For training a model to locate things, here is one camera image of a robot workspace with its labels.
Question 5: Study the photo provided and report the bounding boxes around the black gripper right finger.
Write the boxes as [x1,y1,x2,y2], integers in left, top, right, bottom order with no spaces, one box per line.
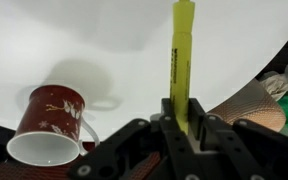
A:
[188,98,288,180]

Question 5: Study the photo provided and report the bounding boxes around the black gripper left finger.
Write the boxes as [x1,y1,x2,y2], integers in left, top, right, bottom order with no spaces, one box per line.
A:
[67,98,205,180]

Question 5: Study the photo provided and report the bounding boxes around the red mesh placemat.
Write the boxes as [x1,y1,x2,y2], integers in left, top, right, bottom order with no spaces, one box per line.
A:
[0,151,162,180]

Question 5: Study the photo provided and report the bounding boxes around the yellow marker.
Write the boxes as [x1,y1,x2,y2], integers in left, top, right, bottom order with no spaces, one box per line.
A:
[169,0,196,134]

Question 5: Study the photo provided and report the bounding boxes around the red mug white inside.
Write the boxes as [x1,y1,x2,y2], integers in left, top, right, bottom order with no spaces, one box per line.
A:
[6,84,101,167]

